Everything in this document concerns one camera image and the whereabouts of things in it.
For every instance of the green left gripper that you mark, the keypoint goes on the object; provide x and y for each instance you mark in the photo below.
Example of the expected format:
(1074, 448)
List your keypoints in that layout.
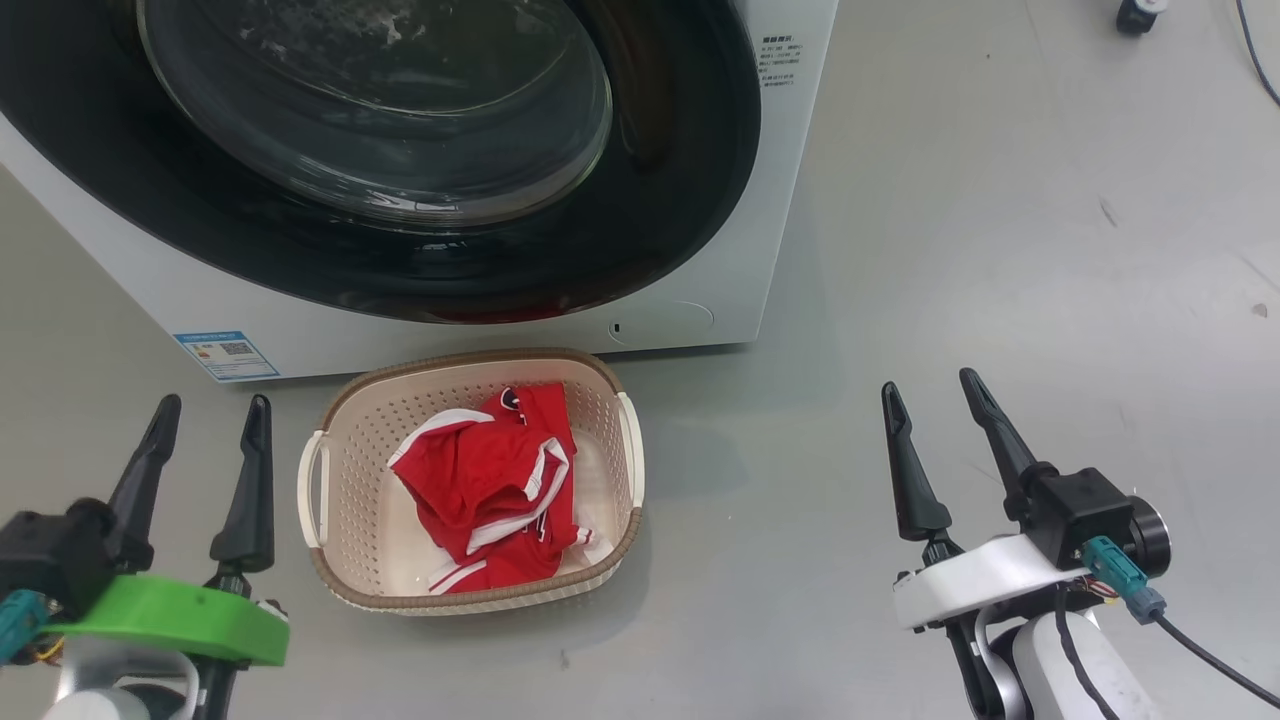
(170, 615)

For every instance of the cream perforated basket brown rim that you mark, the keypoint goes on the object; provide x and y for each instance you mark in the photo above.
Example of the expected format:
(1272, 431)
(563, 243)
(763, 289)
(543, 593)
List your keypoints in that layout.
(360, 480)

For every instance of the small printed text sticker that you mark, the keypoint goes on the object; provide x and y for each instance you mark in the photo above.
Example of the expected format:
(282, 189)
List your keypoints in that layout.
(780, 62)

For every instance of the white front-load washing machine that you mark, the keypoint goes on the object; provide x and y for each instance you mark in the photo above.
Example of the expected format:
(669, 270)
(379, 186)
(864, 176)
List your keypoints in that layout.
(780, 200)

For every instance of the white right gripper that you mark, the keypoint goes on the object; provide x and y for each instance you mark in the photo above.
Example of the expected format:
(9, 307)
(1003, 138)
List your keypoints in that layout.
(980, 580)

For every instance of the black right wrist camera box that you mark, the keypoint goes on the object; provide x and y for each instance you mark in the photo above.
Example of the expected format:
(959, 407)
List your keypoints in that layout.
(1080, 505)

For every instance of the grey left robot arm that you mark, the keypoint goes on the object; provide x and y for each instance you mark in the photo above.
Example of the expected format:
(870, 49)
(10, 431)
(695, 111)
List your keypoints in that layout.
(90, 700)

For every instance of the red and white garment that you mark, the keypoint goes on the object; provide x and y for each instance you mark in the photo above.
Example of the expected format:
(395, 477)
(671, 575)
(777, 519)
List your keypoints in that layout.
(480, 480)

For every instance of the black round glass washer door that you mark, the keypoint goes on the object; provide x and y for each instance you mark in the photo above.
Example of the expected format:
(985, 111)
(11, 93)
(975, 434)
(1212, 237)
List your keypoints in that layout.
(200, 230)

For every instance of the blue energy label sticker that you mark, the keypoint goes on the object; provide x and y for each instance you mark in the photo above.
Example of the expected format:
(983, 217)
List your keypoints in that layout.
(225, 355)

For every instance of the black caster wheel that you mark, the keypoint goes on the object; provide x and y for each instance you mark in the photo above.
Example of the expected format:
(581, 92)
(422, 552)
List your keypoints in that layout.
(1137, 15)

